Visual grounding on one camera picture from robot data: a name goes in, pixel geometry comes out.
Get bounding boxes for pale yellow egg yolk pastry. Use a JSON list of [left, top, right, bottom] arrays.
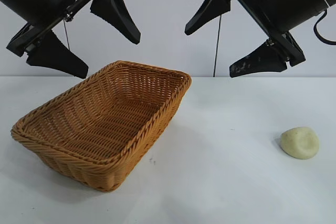
[[280, 126, 320, 161]]

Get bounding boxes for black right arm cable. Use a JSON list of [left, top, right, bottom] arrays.
[[313, 9, 336, 46]]

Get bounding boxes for brown woven wicker basket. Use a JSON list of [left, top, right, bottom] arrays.
[[10, 60, 192, 193]]

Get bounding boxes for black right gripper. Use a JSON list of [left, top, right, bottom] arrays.
[[184, 0, 331, 79]]

